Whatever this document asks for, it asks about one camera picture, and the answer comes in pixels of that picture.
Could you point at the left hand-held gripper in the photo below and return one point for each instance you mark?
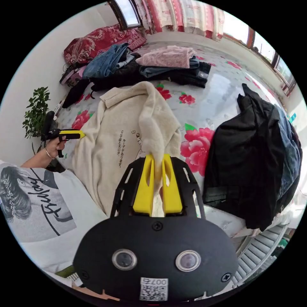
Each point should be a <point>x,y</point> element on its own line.
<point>54,134</point>

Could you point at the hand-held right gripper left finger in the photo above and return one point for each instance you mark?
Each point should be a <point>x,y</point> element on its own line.
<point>143,189</point>

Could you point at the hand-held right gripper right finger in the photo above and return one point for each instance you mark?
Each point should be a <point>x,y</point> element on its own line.
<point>172,192</point>

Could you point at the beige long sleeve sweater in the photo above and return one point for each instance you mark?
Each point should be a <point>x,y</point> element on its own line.
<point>112,148</point>

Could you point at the person's left forearm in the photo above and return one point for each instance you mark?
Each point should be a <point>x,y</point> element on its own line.
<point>36,161</point>

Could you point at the person's left hand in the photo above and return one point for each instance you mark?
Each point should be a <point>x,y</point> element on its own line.
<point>54,146</point>

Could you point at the person's right hand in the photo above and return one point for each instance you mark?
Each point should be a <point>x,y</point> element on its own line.
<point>96,293</point>

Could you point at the green potted plant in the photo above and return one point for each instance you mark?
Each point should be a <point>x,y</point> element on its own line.
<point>36,112</point>

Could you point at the pile of dark clothes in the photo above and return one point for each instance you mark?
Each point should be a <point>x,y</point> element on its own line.
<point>247,153</point>

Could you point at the person's body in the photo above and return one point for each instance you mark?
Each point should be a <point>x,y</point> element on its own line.
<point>50,215</point>

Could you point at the red patterned pillow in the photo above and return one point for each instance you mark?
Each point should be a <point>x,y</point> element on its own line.
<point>96,43</point>

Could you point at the bed with floral sheet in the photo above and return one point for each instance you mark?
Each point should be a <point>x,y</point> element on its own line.
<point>215,96</point>

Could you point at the white radiator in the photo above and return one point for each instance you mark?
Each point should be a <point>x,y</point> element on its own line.
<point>259,254</point>

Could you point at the dark framed window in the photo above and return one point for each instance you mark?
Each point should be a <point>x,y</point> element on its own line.
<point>128,12</point>

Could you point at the red and white floral curtain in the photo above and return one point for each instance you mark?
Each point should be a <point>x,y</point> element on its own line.
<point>177,16</point>

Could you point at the wide brown framed window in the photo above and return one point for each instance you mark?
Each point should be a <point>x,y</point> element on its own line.
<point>268,48</point>

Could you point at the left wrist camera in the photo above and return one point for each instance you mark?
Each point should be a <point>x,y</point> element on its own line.
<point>48,121</point>

